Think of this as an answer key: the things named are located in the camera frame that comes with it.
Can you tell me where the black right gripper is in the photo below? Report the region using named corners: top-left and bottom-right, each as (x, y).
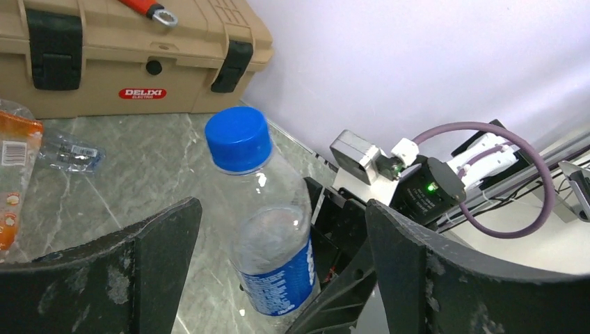
top-left (304, 157), bottom-right (465, 333)

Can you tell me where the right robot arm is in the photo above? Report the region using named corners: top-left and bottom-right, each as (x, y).
top-left (289, 130), bottom-right (520, 333)

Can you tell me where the tan plastic toolbox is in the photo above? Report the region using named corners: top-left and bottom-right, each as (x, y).
top-left (1, 1), bottom-right (274, 119)

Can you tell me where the red-handled adjustable wrench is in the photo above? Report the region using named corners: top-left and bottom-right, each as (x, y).
top-left (119, 0), bottom-right (178, 28)

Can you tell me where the clear orange-label bottle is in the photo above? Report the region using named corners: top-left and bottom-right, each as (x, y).
top-left (1, 100), bottom-right (44, 257)

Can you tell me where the Pepsi bottle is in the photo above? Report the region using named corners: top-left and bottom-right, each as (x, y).
top-left (205, 106), bottom-right (320, 333)

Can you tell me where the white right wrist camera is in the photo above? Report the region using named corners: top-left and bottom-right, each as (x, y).
top-left (330, 129), bottom-right (419, 205)

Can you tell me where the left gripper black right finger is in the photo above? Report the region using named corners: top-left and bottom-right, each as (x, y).
top-left (365, 200), bottom-right (589, 333)

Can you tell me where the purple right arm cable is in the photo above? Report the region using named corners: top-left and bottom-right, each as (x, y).
top-left (411, 121), bottom-right (556, 239)

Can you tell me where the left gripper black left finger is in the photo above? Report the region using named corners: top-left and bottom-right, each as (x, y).
top-left (1, 197), bottom-right (202, 333)

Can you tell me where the crushed clear blue bottle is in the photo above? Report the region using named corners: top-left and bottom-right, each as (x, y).
top-left (37, 127), bottom-right (106, 175)

